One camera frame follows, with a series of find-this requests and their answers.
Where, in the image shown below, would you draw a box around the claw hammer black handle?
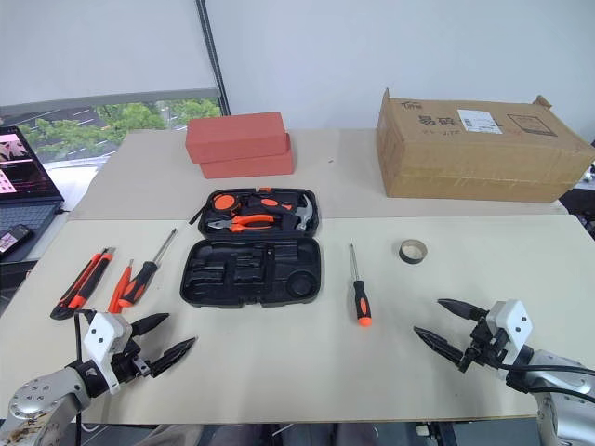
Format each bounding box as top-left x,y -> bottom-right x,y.
245,193 -> 319,232

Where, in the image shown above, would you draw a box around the long shaft black orange screwdriver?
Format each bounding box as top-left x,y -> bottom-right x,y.
117,227 -> 179,308

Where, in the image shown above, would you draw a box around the orange black utility knife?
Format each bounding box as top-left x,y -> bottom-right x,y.
50,247 -> 118,321

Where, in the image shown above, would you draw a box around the grey window frame rail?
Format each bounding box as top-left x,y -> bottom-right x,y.
0,87 -> 220,118

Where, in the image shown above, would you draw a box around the black smartphone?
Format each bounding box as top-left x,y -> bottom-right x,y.
0,223 -> 35,255

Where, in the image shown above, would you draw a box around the short shaft black orange screwdriver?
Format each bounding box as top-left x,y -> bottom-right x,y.
349,242 -> 374,328

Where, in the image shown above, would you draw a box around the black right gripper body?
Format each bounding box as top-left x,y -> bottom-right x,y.
457,318 -> 509,374

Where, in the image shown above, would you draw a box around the dark open laptop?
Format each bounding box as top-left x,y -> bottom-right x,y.
0,124 -> 67,243

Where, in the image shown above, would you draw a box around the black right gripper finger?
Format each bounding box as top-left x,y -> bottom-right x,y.
437,298 -> 488,323
413,326 -> 466,369

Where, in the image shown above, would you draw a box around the black electrical tape roll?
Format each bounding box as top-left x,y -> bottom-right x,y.
398,238 -> 428,267

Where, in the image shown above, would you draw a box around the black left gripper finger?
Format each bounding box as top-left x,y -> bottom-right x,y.
130,313 -> 171,337
149,336 -> 198,378

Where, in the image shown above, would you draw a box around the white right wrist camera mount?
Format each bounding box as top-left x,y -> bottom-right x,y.
485,299 -> 535,369

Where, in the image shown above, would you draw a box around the black vertical window post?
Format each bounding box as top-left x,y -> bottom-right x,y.
194,0 -> 231,118

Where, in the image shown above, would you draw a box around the orange tester pen screwdriver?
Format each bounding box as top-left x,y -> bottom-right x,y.
107,258 -> 137,314

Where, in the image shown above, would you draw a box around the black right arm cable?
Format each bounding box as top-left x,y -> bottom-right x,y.
497,362 -> 595,406

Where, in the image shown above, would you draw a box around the large brown cardboard box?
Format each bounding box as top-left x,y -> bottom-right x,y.
376,87 -> 595,203

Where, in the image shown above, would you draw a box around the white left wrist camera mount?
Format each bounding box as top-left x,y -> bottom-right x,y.
83,311 -> 134,397

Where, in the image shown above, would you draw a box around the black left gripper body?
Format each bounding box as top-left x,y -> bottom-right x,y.
112,334 -> 154,385

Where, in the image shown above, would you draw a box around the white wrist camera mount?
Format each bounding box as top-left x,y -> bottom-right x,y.
83,311 -> 134,397
485,299 -> 535,369

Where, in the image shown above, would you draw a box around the red rectangular box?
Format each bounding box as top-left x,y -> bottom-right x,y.
198,134 -> 296,180
185,111 -> 287,165

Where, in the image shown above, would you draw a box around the orange handled pliers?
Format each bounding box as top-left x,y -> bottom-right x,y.
206,214 -> 276,234

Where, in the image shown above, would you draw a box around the orange black tape measure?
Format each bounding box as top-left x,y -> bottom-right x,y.
189,193 -> 239,227

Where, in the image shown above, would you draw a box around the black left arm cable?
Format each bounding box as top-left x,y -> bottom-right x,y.
73,308 -> 101,446

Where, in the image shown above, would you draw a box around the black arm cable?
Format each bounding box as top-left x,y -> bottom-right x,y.
497,362 -> 595,406
73,308 -> 101,446

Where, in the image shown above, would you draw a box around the black plastic tool case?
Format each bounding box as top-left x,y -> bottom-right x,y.
179,186 -> 324,309

